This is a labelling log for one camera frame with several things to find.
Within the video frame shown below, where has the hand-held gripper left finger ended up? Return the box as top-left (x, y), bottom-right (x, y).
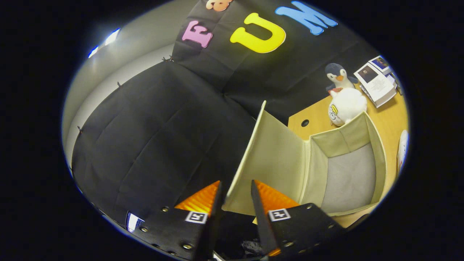
top-left (131, 181), bottom-right (224, 261)

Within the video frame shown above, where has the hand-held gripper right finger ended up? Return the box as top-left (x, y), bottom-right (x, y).
top-left (251, 179), bottom-right (345, 258)

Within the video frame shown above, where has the beige fabric storage box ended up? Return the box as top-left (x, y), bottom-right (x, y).
top-left (222, 101), bottom-right (388, 218)

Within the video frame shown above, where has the white canvas shoe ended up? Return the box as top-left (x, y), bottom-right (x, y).
top-left (397, 130), bottom-right (409, 174)

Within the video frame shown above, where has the black backdrop cloth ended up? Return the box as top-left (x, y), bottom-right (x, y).
top-left (71, 0), bottom-right (385, 232)

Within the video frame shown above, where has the penguin plush toy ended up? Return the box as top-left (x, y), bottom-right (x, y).
top-left (324, 63), bottom-right (368, 127)

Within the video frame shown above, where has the white book with dark portrait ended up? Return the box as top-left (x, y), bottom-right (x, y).
top-left (353, 62), bottom-right (397, 108)

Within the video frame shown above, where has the book with pale green cover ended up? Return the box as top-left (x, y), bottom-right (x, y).
top-left (391, 71), bottom-right (403, 95)

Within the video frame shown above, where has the book with blue picture cover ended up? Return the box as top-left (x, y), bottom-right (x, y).
top-left (368, 55), bottom-right (392, 75)

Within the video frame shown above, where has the large ceiling light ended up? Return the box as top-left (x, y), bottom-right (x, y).
top-left (88, 28), bottom-right (121, 58)

